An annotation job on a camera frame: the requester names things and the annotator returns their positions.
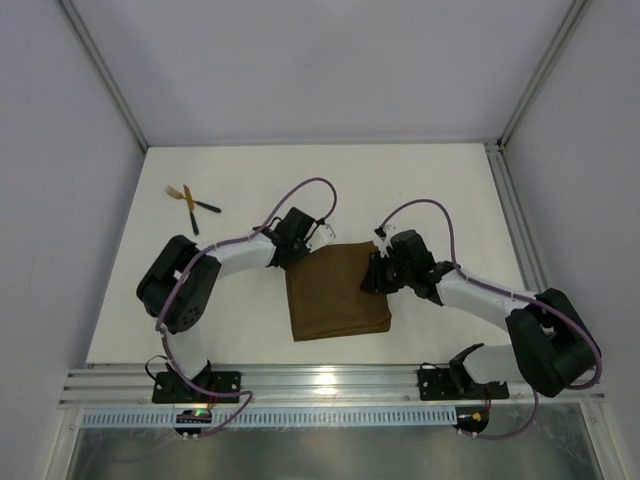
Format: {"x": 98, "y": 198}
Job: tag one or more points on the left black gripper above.
{"x": 294, "y": 252}

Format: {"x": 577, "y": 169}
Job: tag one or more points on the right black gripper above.
{"x": 376, "y": 278}

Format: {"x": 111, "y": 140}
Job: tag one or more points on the brown cloth napkin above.
{"x": 324, "y": 296}

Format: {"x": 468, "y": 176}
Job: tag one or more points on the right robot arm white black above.
{"x": 549, "y": 346}

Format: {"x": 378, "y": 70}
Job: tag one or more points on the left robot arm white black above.
{"x": 177, "y": 287}

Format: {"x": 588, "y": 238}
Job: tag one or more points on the right black controller board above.
{"x": 471, "y": 422}

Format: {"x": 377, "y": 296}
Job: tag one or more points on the black controller board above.
{"x": 191, "y": 423}
{"x": 471, "y": 422}

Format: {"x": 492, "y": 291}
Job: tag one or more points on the left black controller board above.
{"x": 191, "y": 423}

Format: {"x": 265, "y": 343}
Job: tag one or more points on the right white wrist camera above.
{"x": 383, "y": 235}

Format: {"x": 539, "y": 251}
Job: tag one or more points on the gold knife green handle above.
{"x": 191, "y": 208}

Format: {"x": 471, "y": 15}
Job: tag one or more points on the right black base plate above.
{"x": 440, "y": 382}

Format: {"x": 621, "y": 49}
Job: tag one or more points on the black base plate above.
{"x": 440, "y": 382}
{"x": 169, "y": 388}

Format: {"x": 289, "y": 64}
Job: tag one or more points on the gold fork green handle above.
{"x": 175, "y": 194}

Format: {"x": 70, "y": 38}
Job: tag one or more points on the right aluminium rail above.
{"x": 527, "y": 254}

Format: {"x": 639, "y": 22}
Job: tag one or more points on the aluminium rail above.
{"x": 527, "y": 254}
{"x": 130, "y": 385}

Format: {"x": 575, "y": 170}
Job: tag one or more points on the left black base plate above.
{"x": 169, "y": 388}

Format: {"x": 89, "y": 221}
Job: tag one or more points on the grey slotted cable duct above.
{"x": 272, "y": 417}

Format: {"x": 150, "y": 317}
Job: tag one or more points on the front aluminium rail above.
{"x": 130, "y": 385}

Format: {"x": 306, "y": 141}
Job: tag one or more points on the left aluminium frame post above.
{"x": 82, "y": 33}

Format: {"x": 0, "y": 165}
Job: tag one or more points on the aluminium frame post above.
{"x": 551, "y": 55}
{"x": 82, "y": 33}

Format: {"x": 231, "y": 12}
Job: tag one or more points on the right aluminium frame post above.
{"x": 551, "y": 55}

